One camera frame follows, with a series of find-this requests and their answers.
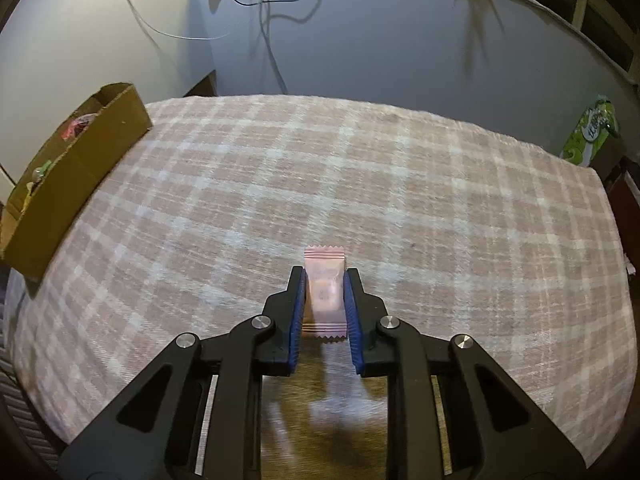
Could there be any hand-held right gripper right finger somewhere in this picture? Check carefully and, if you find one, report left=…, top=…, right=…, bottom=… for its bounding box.
left=344, top=267, right=586, bottom=480

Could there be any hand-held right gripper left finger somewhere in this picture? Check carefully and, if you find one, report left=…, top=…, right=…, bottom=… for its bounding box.
left=57, top=266, right=307, bottom=480

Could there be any pink candy packet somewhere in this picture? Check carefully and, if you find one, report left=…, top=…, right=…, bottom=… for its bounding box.
left=304, top=245, right=348, bottom=342

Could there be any cardboard box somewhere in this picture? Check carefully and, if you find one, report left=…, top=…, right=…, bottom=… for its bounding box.
left=0, top=82, right=153, bottom=281

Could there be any red snack packet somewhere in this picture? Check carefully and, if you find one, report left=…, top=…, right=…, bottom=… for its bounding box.
left=60, top=114, right=98, bottom=141

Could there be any dark red furniture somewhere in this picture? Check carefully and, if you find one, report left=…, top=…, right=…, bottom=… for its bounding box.
left=602, top=135, right=640, bottom=241

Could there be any white cabinet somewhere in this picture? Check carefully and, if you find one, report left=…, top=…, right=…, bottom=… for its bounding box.
left=0, top=0, right=216, bottom=111

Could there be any window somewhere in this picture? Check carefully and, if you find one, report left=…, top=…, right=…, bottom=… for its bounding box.
left=510, top=0, right=640, bottom=86

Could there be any white cable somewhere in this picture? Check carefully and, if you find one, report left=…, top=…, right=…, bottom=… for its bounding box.
left=110, top=0, right=288, bottom=93

